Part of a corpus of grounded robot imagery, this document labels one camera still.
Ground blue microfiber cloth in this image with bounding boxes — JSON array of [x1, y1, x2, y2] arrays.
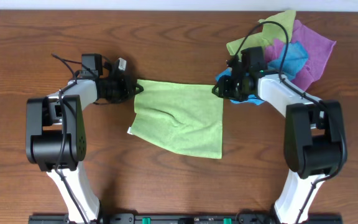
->
[[214, 40, 310, 106]]

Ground light green microfiber cloth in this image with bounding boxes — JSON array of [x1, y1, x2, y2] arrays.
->
[[128, 80, 223, 159]]

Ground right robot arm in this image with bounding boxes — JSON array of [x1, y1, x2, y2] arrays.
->
[[212, 47, 347, 223]]

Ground purple microfiber cloth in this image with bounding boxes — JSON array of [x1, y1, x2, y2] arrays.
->
[[282, 20, 336, 91]]

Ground olive green microfiber cloth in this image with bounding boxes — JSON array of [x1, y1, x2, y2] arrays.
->
[[226, 10, 296, 55]]

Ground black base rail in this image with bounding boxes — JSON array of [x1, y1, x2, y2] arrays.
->
[[28, 213, 344, 224]]

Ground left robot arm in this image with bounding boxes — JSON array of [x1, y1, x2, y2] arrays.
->
[[25, 54, 144, 223]]

